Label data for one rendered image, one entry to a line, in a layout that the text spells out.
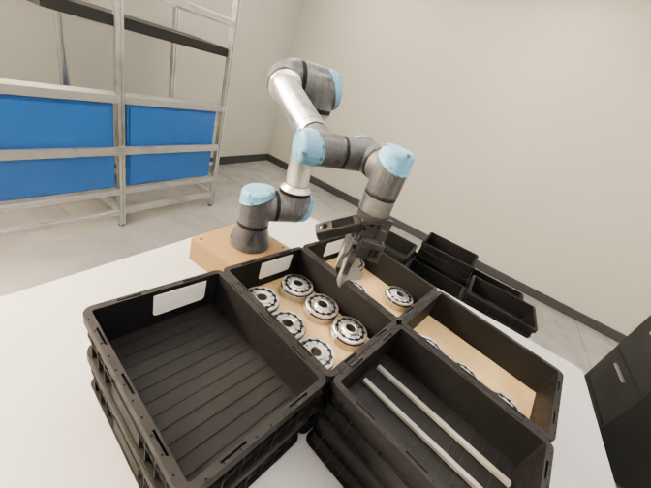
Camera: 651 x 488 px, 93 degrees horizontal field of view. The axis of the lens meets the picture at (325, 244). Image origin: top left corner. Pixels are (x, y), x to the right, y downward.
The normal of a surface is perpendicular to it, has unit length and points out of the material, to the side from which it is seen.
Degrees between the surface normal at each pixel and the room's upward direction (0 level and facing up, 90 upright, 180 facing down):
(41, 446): 0
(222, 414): 0
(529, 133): 90
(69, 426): 0
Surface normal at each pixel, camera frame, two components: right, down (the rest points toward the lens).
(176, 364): 0.29, -0.83
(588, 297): -0.50, 0.28
